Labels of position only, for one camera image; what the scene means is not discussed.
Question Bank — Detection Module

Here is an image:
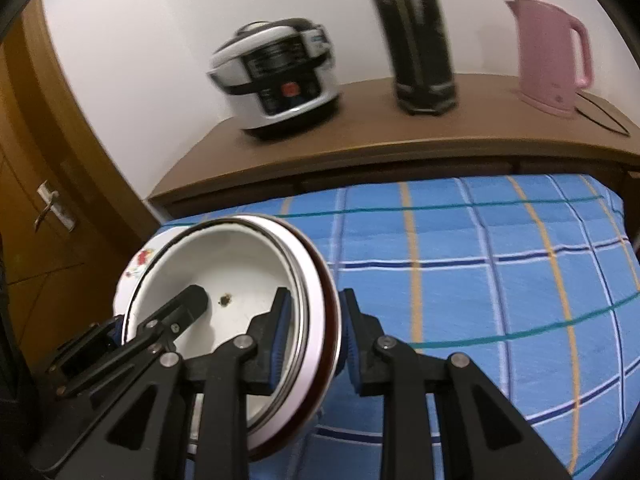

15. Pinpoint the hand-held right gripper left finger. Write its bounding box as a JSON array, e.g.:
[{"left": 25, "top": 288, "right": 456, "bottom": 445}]
[{"left": 30, "top": 287, "right": 294, "bottom": 480}]

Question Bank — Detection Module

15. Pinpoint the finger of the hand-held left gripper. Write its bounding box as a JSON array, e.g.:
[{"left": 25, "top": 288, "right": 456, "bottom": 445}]
[{"left": 120, "top": 285, "right": 210, "bottom": 362}]

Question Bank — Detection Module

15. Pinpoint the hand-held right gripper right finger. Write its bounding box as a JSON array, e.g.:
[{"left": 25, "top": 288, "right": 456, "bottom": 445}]
[{"left": 340, "top": 287, "right": 573, "bottom": 480}]

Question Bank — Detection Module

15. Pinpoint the red flower white plate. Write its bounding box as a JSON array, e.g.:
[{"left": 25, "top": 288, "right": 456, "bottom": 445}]
[{"left": 114, "top": 225, "right": 201, "bottom": 322}]

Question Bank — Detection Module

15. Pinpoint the white bowl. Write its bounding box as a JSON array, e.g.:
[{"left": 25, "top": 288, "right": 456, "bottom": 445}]
[{"left": 122, "top": 217, "right": 328, "bottom": 457}]

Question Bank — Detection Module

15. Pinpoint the blue plaid cloth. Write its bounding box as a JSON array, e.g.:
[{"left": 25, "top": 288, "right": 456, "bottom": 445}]
[{"left": 155, "top": 172, "right": 640, "bottom": 480}]

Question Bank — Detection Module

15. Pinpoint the wooden cabinet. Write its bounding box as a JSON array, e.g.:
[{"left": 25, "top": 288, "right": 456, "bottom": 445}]
[{"left": 147, "top": 72, "right": 640, "bottom": 222}]

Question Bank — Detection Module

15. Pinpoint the wooden door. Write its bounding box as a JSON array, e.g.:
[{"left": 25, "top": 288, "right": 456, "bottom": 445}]
[{"left": 0, "top": 0, "right": 162, "bottom": 378}]

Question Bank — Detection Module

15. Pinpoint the white black rice cooker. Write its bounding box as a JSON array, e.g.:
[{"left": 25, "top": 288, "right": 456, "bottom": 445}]
[{"left": 207, "top": 16, "right": 344, "bottom": 141}]

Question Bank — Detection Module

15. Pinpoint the black thermos flask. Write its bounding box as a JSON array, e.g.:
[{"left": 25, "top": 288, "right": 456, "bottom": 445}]
[{"left": 359, "top": 0, "right": 459, "bottom": 116}]

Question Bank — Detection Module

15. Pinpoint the pink electric kettle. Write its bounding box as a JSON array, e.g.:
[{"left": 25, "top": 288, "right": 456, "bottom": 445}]
[{"left": 505, "top": 0, "right": 595, "bottom": 119}]

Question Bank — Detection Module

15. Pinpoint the metal door handle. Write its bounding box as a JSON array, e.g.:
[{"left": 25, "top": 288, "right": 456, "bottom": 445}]
[{"left": 34, "top": 180, "right": 77, "bottom": 234}]

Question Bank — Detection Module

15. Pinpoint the black kettle cable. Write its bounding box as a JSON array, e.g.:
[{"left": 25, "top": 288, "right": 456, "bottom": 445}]
[{"left": 575, "top": 92, "right": 634, "bottom": 137}]

